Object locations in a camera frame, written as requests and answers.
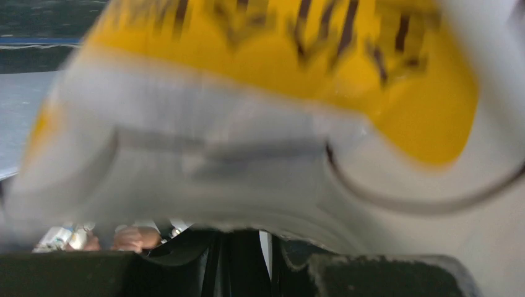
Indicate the silver metal scoop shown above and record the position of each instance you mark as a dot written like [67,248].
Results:
[241,263]

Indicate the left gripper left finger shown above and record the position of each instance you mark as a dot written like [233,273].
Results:
[65,273]

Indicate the colourful pet food bag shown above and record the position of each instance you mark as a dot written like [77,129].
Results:
[365,127]

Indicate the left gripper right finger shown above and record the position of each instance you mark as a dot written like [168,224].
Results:
[408,275]

